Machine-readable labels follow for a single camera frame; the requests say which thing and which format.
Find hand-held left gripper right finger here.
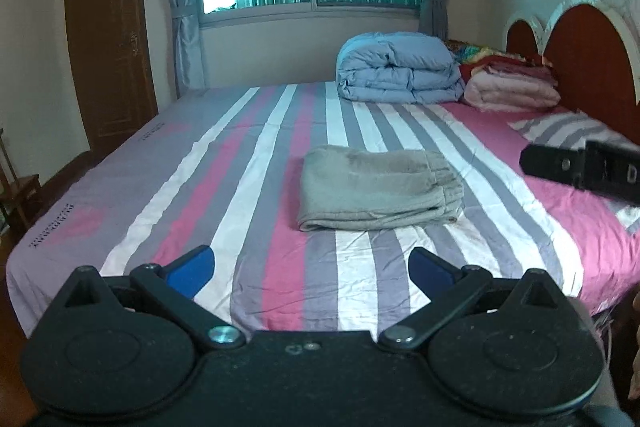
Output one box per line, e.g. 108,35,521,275
378,247,574,353

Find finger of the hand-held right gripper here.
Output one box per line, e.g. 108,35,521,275
519,142,589,192

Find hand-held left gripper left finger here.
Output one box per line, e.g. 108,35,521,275
62,245,247,351

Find grey pants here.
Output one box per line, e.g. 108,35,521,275
296,145,466,233

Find grey striped pillow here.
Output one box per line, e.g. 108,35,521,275
507,109,640,236

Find folded pink quilt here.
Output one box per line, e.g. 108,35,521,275
462,69,562,112

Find wooden arched headboard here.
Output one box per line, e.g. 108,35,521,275
502,0,640,148

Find bed with striped sheet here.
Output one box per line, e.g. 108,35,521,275
5,82,640,339

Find colourful red blanket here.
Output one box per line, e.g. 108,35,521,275
444,39,559,80

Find folded blue duvet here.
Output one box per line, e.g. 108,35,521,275
335,32,466,104

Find wooden chair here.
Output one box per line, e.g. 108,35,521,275
0,127,44,234

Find brown wooden door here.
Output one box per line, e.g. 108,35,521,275
63,0,160,154

